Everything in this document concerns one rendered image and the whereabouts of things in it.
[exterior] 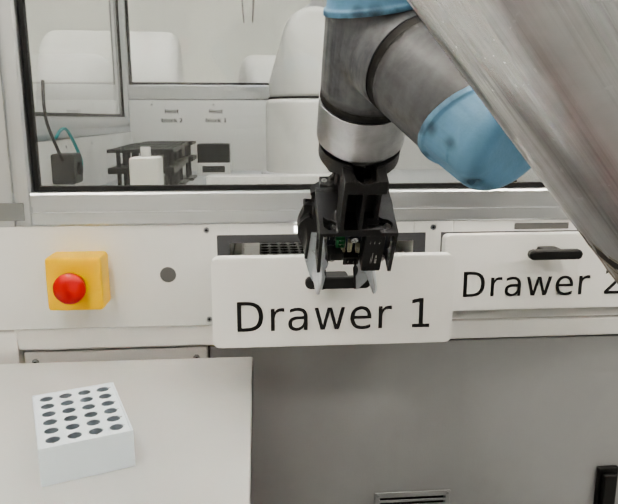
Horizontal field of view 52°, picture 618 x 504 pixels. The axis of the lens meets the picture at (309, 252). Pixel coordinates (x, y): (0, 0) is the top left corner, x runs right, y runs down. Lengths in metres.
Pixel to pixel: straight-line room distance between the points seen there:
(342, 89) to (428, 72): 0.10
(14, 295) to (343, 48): 0.63
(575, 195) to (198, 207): 0.74
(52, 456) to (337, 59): 0.43
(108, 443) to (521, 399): 0.64
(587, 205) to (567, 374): 0.91
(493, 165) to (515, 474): 0.77
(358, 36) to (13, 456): 0.52
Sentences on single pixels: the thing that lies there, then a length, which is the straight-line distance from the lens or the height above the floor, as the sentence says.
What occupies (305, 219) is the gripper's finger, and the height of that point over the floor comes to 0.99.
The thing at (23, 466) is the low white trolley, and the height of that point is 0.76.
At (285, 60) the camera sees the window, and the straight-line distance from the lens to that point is 0.88.
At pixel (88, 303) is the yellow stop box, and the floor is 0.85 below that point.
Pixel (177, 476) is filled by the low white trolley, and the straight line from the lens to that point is 0.64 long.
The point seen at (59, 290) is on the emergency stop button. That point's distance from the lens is 0.85.
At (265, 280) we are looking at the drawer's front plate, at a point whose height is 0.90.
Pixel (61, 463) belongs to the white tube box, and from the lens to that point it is 0.65.
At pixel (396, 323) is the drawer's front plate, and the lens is 0.78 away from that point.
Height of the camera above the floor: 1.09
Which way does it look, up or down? 12 degrees down
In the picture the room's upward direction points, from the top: straight up
